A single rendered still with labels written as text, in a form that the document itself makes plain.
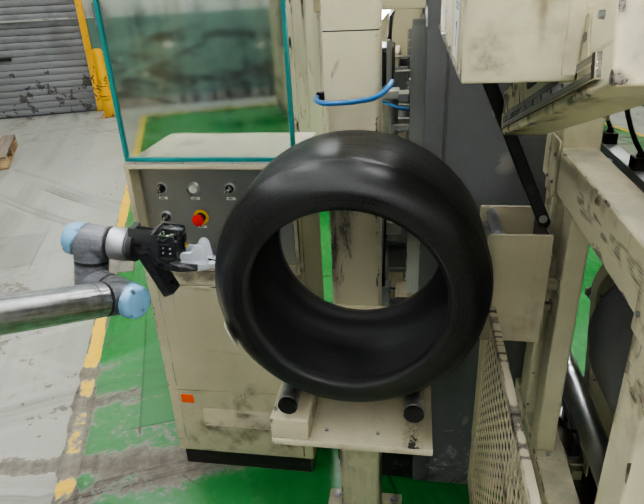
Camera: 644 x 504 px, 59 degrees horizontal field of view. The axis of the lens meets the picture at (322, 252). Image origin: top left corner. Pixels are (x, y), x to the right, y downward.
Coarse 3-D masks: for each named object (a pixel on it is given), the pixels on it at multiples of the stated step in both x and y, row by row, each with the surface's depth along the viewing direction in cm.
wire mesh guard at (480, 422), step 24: (480, 360) 159; (504, 360) 122; (480, 384) 160; (504, 384) 116; (480, 408) 162; (480, 432) 156; (504, 432) 120; (480, 456) 156; (528, 456) 98; (480, 480) 157; (528, 480) 93
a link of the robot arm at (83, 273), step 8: (80, 264) 126; (88, 264) 126; (96, 264) 127; (104, 264) 129; (80, 272) 127; (88, 272) 127; (96, 272) 127; (104, 272) 127; (80, 280) 127; (88, 280) 126; (96, 280) 125
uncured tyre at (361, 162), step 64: (256, 192) 108; (320, 192) 103; (384, 192) 101; (448, 192) 105; (256, 256) 140; (448, 256) 104; (256, 320) 119; (320, 320) 147; (384, 320) 145; (448, 320) 110; (320, 384) 122; (384, 384) 119
